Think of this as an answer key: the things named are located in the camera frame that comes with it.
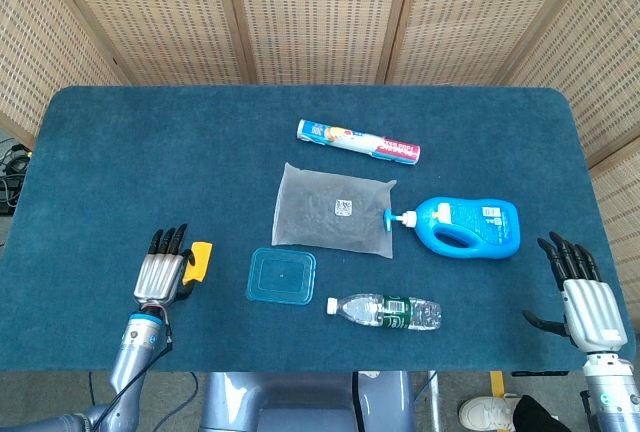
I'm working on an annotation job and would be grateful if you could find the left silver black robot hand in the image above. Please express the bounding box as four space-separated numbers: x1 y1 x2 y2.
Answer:
132 223 197 307

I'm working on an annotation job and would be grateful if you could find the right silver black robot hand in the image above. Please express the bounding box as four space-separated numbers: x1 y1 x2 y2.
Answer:
521 231 629 354

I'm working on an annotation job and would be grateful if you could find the clear blue plastic lid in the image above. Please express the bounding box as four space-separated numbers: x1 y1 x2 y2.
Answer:
244 246 318 307

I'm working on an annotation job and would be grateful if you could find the black trouser leg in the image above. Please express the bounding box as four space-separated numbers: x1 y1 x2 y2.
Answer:
512 394 571 432

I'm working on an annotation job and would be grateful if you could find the blue detergent pump bottle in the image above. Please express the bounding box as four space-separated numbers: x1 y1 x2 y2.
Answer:
383 196 522 260

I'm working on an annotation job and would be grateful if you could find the white sneaker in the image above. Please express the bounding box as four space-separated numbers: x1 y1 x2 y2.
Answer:
458 393 521 432

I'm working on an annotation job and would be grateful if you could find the grey granule-filled plastic bag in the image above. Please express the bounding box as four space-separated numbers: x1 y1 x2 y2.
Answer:
271 162 398 258

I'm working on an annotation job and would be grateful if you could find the silver-blue robot torso base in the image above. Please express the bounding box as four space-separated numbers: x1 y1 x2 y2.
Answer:
198 370 416 432

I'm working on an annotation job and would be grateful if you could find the clear water bottle green label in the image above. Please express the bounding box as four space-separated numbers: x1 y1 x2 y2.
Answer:
326 293 444 332

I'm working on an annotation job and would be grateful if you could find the plastic wrap roll box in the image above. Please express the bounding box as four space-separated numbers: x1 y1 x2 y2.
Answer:
296 118 422 166

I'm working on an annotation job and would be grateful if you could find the woven wooden folding screen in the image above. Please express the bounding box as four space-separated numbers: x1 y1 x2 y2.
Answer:
0 0 640 323

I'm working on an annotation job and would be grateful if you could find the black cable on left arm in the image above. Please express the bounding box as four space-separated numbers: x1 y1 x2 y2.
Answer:
88 304 200 432

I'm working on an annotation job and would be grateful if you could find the black cables bundle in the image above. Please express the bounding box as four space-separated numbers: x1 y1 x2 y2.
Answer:
0 137 35 218

